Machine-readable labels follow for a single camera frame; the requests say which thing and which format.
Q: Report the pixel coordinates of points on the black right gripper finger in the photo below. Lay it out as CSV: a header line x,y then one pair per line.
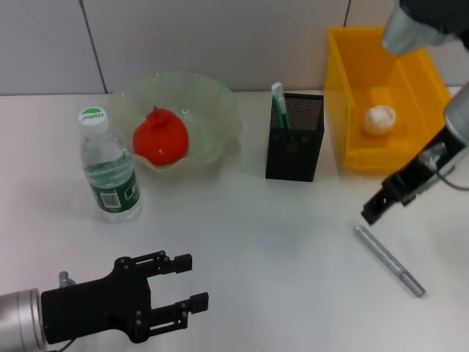
x,y
409,198
377,207

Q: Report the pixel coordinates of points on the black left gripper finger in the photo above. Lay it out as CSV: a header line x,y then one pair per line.
x,y
182,262
199,301

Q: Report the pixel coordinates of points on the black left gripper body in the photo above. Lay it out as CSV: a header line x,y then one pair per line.
x,y
95,308

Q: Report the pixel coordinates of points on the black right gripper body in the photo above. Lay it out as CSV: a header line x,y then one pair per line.
x,y
425,165

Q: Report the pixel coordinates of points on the grey marker pen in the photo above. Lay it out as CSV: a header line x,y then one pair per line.
x,y
390,262

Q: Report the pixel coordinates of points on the white paper ball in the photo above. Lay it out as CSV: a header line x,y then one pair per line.
x,y
380,120

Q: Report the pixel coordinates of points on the clear green label water bottle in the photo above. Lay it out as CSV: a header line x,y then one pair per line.
x,y
110,172

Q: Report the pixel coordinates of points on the red orange toy fruit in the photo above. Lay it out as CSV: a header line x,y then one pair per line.
x,y
161,137

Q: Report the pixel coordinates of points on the mint green pen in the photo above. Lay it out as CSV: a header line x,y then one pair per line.
x,y
280,106

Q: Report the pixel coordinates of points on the black mesh pen holder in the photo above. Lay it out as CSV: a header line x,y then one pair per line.
x,y
293,154

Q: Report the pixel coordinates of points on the green glass fruit bowl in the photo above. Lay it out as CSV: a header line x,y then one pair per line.
x,y
212,110

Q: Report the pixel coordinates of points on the yellow plastic bin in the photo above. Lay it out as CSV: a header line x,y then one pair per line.
x,y
388,154

